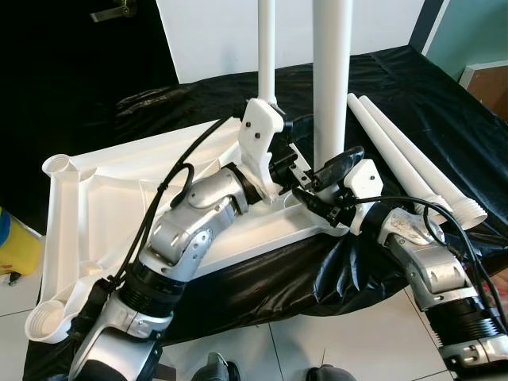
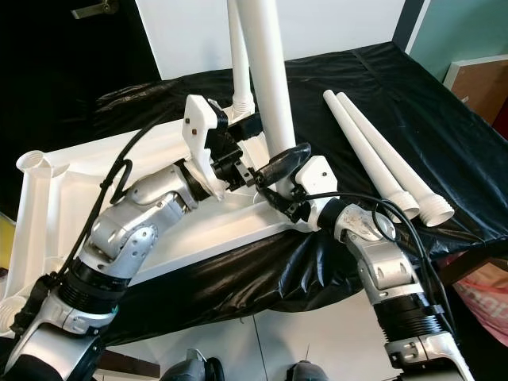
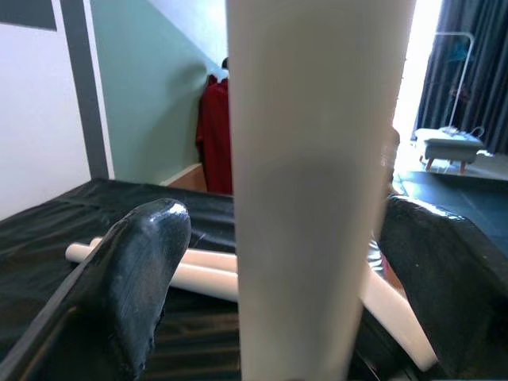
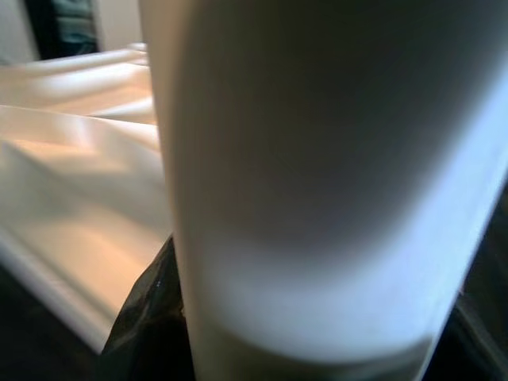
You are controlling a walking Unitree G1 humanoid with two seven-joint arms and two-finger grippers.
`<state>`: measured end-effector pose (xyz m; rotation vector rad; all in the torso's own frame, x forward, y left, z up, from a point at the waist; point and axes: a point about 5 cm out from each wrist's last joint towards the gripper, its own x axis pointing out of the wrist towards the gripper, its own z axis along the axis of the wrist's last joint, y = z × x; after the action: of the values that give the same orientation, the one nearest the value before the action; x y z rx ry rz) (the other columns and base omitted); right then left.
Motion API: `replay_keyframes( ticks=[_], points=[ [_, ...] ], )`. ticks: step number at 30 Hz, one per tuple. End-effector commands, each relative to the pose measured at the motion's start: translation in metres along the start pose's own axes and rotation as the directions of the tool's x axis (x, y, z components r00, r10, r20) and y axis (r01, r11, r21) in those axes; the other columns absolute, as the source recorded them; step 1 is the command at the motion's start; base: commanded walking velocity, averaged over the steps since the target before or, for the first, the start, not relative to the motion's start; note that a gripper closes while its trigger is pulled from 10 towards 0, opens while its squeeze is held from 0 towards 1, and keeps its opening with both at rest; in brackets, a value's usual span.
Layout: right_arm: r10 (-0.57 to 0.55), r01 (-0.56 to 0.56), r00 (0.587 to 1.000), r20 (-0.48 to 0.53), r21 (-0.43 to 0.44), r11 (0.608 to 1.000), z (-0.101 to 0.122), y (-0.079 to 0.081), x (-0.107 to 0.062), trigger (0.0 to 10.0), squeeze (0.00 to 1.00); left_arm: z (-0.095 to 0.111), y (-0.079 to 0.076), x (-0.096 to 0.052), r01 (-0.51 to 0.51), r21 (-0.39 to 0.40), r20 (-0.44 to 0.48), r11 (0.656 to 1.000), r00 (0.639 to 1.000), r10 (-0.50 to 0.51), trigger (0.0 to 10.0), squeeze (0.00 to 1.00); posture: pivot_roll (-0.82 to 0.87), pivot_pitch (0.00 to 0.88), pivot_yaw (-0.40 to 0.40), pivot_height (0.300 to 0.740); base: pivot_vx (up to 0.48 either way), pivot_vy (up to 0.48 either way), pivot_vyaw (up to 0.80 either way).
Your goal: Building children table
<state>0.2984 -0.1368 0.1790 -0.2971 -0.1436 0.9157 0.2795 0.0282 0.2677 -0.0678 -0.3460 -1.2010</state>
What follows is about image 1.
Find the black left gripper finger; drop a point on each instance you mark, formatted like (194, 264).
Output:
(306, 179)
(296, 135)

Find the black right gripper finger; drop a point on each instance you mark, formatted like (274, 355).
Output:
(313, 203)
(340, 163)

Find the white plastic table leg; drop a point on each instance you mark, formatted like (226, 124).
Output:
(429, 163)
(267, 48)
(332, 79)
(397, 155)

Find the white plastic table top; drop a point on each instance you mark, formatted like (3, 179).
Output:
(103, 214)

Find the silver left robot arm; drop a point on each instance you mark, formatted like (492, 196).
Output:
(182, 230)

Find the black plastic table cover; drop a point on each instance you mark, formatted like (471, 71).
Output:
(444, 103)

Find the brown wooden box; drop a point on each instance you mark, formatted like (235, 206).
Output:
(488, 91)

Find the dark door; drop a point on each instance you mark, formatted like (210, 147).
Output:
(63, 87)

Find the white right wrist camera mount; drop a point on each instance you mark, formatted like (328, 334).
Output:
(363, 181)

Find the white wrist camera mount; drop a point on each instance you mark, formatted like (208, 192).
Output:
(258, 135)
(363, 181)

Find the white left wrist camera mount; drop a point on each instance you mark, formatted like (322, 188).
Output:
(258, 135)

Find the grey door frame post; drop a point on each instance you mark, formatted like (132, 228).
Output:
(429, 24)

